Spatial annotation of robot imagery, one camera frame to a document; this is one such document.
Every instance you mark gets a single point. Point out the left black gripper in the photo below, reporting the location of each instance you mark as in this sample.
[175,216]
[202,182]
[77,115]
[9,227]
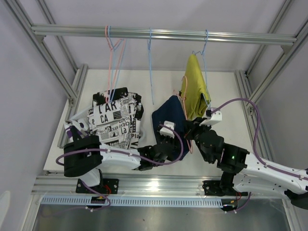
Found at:
[174,142]

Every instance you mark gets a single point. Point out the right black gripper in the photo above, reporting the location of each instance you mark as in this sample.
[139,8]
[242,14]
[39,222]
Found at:
[191,126]

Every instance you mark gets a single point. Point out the navy blue trousers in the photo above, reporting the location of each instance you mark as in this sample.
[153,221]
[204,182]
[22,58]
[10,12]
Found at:
[171,111]

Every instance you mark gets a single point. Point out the yellow green trousers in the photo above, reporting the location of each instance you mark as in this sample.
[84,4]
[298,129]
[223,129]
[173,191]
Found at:
[193,89]

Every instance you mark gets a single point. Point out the white black lettered trousers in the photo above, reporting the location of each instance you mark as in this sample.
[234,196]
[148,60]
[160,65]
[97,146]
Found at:
[117,123]

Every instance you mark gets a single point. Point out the black white patterned trousers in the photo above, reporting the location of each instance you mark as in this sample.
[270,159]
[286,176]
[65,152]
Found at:
[124,95]

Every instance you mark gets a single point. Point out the light blue hanger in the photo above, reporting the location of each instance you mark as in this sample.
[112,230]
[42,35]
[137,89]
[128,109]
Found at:
[202,53]
[150,64]
[118,60]

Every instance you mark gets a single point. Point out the purple camouflage trousers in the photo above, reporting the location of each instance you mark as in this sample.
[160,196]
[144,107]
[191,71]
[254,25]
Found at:
[77,129]

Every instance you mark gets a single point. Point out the white plastic basket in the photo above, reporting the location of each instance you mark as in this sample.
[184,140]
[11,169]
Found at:
[142,134]

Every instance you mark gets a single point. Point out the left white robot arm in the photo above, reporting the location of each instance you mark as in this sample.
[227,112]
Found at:
[85,158]

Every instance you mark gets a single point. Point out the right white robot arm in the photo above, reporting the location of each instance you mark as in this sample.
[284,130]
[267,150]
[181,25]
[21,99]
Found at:
[242,171]

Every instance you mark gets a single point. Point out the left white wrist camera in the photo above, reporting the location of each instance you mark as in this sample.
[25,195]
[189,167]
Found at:
[167,129]

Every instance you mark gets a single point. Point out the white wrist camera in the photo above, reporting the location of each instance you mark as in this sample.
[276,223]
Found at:
[167,129]
[212,117]

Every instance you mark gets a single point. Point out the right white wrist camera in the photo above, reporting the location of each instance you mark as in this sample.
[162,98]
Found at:
[212,117]

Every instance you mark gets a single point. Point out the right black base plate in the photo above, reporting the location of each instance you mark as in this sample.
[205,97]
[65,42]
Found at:
[220,188]

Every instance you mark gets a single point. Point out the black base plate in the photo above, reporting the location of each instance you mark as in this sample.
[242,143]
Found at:
[220,188]
[106,186]

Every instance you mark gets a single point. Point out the grey slotted cable duct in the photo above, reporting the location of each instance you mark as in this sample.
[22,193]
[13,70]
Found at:
[132,201]

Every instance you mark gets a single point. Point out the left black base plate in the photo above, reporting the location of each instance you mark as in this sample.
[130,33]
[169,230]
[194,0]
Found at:
[106,186]

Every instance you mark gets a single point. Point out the aluminium front rail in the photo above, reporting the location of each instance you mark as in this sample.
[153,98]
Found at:
[129,185]

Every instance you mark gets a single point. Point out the aluminium hanging rail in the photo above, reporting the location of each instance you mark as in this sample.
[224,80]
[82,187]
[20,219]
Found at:
[163,34]

